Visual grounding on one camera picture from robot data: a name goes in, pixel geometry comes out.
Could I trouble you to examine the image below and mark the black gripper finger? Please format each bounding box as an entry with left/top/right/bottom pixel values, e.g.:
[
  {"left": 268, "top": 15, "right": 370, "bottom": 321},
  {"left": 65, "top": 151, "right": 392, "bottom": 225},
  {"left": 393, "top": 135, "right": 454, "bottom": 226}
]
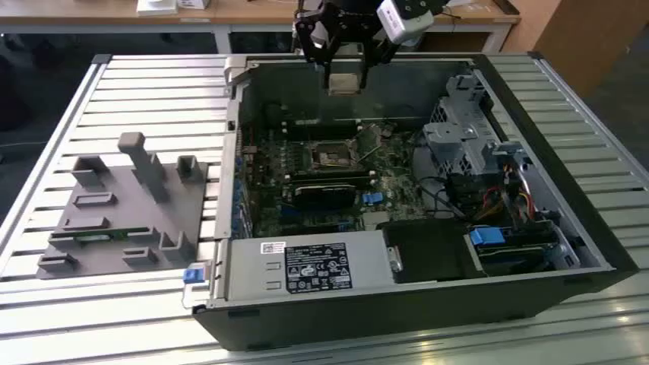
[
  {"left": 357, "top": 17, "right": 402, "bottom": 91},
  {"left": 292, "top": 13, "right": 336, "bottom": 91}
]

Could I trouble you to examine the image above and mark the silver CPU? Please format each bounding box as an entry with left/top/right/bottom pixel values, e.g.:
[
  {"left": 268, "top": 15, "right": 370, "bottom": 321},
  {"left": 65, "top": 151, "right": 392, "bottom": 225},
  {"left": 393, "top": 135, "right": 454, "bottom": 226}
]
[{"left": 328, "top": 73, "right": 362, "bottom": 96}]

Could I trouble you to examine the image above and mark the metal locking lever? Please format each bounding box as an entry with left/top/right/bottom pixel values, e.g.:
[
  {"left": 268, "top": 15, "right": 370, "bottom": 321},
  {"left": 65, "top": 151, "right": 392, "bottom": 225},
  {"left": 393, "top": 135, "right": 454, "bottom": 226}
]
[{"left": 358, "top": 144, "right": 388, "bottom": 162}]

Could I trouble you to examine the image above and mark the black RAM slot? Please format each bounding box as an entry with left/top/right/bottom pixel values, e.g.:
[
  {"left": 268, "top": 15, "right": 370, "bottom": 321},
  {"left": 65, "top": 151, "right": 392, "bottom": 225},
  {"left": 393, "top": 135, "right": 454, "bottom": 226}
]
[
  {"left": 291, "top": 170, "right": 370, "bottom": 179},
  {"left": 291, "top": 177, "right": 373, "bottom": 188}
]

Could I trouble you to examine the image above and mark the grey metal drive cage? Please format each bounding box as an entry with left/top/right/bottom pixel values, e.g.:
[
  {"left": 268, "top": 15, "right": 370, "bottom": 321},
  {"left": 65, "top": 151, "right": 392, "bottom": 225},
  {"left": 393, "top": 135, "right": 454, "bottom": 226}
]
[{"left": 422, "top": 74, "right": 528, "bottom": 179}]

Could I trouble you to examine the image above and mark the green motherboard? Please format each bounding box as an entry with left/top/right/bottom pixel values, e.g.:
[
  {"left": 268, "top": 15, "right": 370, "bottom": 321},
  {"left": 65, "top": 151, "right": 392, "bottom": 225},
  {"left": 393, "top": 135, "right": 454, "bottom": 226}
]
[{"left": 236, "top": 119, "right": 432, "bottom": 239}]

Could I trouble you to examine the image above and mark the black graphics card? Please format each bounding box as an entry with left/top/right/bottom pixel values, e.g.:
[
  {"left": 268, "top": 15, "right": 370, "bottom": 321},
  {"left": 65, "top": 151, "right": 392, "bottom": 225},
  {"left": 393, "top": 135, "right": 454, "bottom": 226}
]
[{"left": 291, "top": 182, "right": 358, "bottom": 212}]

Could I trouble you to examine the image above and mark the silver chipset heatsink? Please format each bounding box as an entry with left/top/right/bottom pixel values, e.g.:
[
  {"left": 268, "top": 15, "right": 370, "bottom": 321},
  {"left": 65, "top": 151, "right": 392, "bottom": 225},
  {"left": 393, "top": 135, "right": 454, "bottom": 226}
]
[{"left": 361, "top": 211, "right": 390, "bottom": 230}]

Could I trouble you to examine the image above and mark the wooden cabinet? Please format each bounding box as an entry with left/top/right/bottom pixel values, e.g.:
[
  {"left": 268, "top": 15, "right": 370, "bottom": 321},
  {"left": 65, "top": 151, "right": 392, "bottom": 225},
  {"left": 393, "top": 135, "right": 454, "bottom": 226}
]
[{"left": 501, "top": 0, "right": 649, "bottom": 100}]

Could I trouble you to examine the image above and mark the black plastic shroud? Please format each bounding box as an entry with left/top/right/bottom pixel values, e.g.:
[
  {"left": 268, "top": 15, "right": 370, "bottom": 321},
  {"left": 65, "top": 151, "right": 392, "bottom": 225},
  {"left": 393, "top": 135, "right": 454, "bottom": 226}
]
[{"left": 377, "top": 220, "right": 486, "bottom": 285}]

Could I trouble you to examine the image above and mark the blue disk carrier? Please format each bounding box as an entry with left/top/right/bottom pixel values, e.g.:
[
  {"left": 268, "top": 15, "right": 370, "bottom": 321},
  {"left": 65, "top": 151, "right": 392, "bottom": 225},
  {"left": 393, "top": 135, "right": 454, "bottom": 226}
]
[{"left": 469, "top": 226, "right": 506, "bottom": 249}]

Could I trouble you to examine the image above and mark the wooden desk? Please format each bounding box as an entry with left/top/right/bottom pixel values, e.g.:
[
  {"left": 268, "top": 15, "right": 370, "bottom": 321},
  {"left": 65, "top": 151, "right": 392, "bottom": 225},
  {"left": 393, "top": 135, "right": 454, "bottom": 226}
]
[{"left": 0, "top": 0, "right": 524, "bottom": 54}]

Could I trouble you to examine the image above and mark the silver power supply unit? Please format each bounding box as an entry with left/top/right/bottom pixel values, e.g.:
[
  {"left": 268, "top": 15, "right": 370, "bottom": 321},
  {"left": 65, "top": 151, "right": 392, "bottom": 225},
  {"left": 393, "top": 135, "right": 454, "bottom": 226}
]
[{"left": 223, "top": 230, "right": 402, "bottom": 302}]

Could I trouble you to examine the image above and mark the grey parts rack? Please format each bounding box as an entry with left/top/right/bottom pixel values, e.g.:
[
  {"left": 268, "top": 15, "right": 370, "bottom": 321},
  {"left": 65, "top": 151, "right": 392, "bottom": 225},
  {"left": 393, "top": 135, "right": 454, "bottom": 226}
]
[{"left": 37, "top": 132, "right": 212, "bottom": 281}]

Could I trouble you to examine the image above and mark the green RAM stick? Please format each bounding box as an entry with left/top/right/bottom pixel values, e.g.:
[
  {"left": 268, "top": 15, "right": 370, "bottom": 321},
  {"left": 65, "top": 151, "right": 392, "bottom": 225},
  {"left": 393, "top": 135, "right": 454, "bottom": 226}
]
[{"left": 49, "top": 227, "right": 153, "bottom": 243}]

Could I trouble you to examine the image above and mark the black PC case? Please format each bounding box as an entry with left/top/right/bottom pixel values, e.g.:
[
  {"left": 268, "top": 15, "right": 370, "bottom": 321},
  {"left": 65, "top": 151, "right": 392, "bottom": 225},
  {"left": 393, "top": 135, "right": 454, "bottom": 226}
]
[{"left": 189, "top": 51, "right": 641, "bottom": 353}]

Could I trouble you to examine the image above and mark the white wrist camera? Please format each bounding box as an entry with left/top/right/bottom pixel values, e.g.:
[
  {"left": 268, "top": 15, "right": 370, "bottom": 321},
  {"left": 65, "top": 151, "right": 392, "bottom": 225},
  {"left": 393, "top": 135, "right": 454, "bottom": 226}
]
[{"left": 376, "top": 0, "right": 436, "bottom": 43}]

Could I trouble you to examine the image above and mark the black cable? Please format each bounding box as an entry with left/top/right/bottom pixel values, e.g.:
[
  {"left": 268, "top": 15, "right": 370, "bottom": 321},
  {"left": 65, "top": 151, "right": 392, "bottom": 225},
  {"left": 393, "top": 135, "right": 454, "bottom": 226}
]
[{"left": 418, "top": 176, "right": 478, "bottom": 222}]

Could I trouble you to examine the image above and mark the coloured wire bundle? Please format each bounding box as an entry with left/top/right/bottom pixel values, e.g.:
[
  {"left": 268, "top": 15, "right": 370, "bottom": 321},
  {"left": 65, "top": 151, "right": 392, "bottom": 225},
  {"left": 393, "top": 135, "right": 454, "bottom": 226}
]
[{"left": 476, "top": 185, "right": 537, "bottom": 226}]

